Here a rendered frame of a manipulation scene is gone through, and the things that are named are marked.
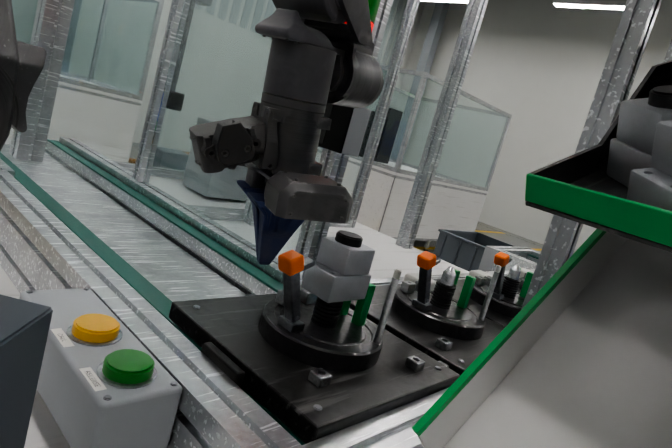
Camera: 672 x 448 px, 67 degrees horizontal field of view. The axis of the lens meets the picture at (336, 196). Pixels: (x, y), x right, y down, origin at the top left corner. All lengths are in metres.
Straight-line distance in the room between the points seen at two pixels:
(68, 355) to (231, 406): 0.14
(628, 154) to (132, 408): 0.42
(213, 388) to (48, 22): 1.12
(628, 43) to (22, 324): 0.48
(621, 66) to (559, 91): 11.41
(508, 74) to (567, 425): 12.10
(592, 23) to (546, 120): 2.11
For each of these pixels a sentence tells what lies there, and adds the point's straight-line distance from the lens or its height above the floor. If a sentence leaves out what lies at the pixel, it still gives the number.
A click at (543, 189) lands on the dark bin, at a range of 0.37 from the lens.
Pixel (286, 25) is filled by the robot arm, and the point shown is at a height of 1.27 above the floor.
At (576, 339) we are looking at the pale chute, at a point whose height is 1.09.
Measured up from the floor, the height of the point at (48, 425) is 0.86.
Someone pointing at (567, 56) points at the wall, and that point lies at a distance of 12.07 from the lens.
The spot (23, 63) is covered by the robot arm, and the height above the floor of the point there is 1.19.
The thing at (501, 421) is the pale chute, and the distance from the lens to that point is 0.43.
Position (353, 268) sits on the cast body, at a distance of 0.55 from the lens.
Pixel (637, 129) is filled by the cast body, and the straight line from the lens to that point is 0.41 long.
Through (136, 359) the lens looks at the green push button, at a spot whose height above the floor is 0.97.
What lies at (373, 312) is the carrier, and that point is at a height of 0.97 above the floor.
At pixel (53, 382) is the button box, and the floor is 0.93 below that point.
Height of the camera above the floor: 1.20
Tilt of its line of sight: 8 degrees down
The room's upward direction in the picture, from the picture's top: 16 degrees clockwise
